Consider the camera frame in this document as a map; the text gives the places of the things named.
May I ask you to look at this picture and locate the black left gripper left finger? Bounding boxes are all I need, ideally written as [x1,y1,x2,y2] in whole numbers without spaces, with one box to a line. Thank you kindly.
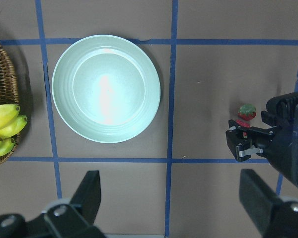
[0,171,106,238]

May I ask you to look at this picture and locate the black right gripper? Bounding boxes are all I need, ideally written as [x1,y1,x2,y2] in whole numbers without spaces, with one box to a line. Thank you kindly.
[225,119,298,185]

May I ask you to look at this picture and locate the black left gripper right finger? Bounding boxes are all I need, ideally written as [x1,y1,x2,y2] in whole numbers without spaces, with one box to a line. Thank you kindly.
[239,169,298,238]

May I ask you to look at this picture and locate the red strawberry of pair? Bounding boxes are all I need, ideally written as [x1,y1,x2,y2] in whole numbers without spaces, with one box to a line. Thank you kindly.
[236,119,251,128]
[237,104,257,121]

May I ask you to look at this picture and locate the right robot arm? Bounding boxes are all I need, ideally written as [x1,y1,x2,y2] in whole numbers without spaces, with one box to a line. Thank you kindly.
[225,119,298,188]

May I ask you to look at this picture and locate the light green plate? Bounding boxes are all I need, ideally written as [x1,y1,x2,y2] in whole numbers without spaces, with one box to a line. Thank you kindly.
[51,35,161,143]

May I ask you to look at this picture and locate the yellow banana bunch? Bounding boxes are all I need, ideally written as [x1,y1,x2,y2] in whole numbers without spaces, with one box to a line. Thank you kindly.
[0,104,27,157]

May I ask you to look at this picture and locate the brown wicker basket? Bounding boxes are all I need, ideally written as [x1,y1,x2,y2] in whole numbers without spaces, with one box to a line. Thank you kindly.
[0,45,20,164]

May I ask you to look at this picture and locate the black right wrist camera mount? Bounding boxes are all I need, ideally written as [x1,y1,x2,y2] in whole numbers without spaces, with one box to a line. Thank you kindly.
[261,91,298,127]

